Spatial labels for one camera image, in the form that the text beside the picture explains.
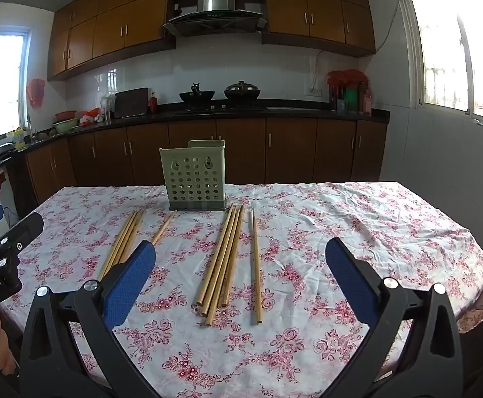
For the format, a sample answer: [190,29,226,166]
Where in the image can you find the thin wall cable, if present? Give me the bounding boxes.
[373,0,406,55]

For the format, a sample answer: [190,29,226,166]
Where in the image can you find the wok with steel lid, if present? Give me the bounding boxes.
[223,80,262,100]

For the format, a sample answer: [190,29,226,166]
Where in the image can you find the green bottle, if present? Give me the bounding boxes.
[346,85,361,113]

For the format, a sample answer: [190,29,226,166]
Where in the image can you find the clear plastic bag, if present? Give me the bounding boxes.
[100,93,116,121]

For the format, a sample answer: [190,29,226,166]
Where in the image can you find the group of wooden chopsticks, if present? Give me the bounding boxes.
[97,203,264,329]

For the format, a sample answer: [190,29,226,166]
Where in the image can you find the green perforated chopstick holder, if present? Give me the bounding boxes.
[159,140,228,212]

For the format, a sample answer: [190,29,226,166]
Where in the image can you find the green basin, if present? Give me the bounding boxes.
[52,118,80,134]

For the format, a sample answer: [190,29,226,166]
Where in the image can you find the red hanging plastic bag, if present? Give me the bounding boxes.
[26,77,46,111]

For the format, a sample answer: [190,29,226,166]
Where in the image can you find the white socket cable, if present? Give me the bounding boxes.
[307,49,325,92]

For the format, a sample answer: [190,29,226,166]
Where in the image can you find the black kitchen countertop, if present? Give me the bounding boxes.
[0,98,391,175]

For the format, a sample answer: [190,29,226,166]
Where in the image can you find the narrow kitchen window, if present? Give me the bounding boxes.
[0,29,33,147]

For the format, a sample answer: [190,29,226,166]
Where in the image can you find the large bright window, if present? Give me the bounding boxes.
[394,0,483,128]

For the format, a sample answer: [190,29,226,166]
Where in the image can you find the person's left hand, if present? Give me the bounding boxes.
[0,308,19,379]

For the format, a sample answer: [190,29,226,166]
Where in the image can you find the wooden kitchen cabinets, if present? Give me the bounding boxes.
[7,116,387,207]
[46,0,377,82]

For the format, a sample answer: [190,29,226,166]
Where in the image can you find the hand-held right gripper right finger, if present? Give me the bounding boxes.
[325,237,464,398]

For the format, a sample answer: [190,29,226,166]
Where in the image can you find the wooden upper kitchen cabinets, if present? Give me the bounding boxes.
[46,0,377,82]

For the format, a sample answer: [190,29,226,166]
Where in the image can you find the floral tablecloth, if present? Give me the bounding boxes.
[0,181,483,398]

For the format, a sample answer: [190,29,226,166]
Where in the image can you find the sink faucet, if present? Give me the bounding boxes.
[25,113,39,144]

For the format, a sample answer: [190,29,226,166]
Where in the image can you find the wooden lower kitchen cabinets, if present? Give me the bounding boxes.
[7,116,387,207]

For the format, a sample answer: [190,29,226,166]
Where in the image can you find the red and white plastic bag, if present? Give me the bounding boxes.
[78,107,103,127]

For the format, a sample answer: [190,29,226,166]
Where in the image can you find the gas stove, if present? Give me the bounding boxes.
[174,103,267,114]

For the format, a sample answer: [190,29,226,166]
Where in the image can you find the black wok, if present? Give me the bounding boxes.
[179,83,216,104]

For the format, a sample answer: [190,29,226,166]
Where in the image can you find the dark cutting board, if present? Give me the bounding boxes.
[114,87,150,119]

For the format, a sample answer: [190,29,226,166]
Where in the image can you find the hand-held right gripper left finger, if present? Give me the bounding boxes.
[19,239,157,398]

